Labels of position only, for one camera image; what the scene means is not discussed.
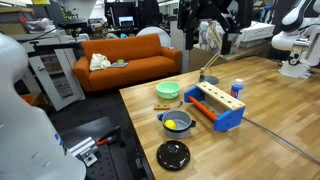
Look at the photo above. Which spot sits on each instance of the orange sofa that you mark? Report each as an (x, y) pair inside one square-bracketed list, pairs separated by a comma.
[(146, 59)]

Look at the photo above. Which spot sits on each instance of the white panel board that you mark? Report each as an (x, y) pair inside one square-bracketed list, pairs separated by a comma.
[(54, 71)]

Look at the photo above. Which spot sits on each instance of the yellow lemon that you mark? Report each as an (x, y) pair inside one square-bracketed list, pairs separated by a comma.
[(170, 124)]

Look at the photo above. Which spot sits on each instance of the brown wooden block with holes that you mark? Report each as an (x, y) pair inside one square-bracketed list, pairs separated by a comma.
[(161, 107)]

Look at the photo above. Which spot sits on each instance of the white cloth bag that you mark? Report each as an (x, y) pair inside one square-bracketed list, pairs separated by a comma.
[(99, 62)]

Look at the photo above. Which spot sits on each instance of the blue wooden toy toolbox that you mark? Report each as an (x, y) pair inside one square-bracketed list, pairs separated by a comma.
[(222, 109)]

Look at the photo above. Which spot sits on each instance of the wooden desk lamp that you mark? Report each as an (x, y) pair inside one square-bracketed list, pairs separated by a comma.
[(210, 66)]

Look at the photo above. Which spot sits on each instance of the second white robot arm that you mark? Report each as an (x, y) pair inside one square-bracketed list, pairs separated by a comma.
[(300, 36)]

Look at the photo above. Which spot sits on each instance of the small metal screwdriver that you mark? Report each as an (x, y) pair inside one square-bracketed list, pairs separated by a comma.
[(180, 103)]

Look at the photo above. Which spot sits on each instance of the green bowl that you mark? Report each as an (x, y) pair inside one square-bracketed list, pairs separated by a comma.
[(168, 89)]

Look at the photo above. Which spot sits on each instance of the black pot lid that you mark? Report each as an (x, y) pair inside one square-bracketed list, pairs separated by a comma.
[(173, 155)]

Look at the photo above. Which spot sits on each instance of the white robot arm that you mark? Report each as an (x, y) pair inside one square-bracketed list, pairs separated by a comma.
[(30, 147)]

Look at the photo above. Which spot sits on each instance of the black breadboard cart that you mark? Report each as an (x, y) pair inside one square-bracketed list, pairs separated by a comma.
[(121, 158)]

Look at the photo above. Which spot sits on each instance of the blue white bottle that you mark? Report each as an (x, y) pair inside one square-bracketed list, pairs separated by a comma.
[(237, 88)]

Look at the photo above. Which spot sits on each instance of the book on sofa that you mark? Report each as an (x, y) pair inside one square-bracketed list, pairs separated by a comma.
[(118, 65)]

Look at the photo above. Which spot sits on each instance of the clear box of rubik cubes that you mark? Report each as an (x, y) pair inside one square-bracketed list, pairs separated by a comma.
[(204, 32)]

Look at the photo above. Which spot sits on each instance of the grey pot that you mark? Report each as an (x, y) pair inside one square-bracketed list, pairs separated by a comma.
[(182, 120)]

